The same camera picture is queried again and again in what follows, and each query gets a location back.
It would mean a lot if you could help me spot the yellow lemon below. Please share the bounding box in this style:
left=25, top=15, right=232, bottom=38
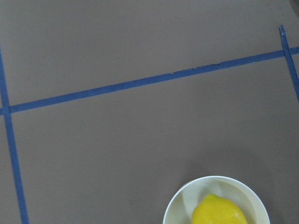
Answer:
left=191, top=194, right=248, bottom=224

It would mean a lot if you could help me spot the white bowl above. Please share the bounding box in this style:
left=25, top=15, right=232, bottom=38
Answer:
left=163, top=175, right=270, bottom=224

